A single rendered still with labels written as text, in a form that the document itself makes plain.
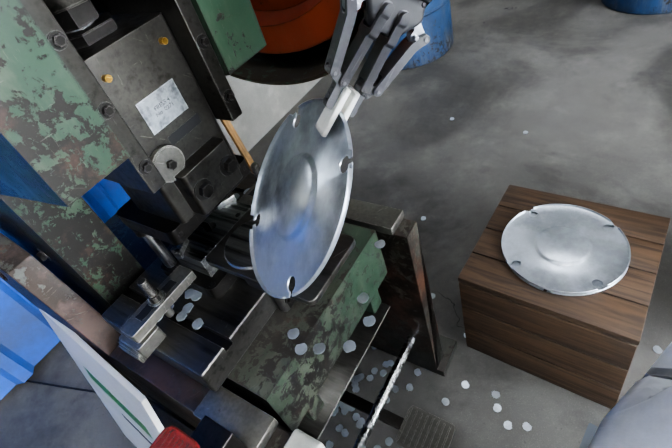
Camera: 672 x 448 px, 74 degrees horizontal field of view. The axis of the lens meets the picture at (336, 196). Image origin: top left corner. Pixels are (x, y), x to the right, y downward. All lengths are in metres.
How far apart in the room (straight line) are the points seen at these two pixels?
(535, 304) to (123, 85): 0.96
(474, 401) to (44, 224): 1.15
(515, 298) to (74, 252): 0.96
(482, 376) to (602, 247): 0.50
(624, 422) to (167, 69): 0.68
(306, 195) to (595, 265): 0.82
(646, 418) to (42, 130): 0.66
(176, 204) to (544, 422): 1.10
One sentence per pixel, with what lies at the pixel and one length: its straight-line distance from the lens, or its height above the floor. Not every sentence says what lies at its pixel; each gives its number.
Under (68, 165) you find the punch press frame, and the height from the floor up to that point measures 1.10.
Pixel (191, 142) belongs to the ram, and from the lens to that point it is 0.74.
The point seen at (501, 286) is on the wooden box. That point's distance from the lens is 1.19.
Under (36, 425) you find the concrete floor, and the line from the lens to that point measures 2.05.
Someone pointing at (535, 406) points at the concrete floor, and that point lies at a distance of 1.43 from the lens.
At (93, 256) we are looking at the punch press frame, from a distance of 0.99.
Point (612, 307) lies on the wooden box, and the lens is 1.19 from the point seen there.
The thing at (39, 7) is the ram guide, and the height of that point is 1.24.
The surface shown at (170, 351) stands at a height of 0.71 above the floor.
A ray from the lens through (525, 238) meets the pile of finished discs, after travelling 1.28.
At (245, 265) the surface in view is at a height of 0.79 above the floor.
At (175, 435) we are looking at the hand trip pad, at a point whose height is 0.76.
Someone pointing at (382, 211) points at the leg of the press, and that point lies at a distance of 0.98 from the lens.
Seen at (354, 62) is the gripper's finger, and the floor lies 1.09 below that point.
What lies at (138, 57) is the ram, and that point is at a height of 1.14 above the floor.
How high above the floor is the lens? 1.32
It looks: 40 degrees down
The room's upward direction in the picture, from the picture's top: 19 degrees counter-clockwise
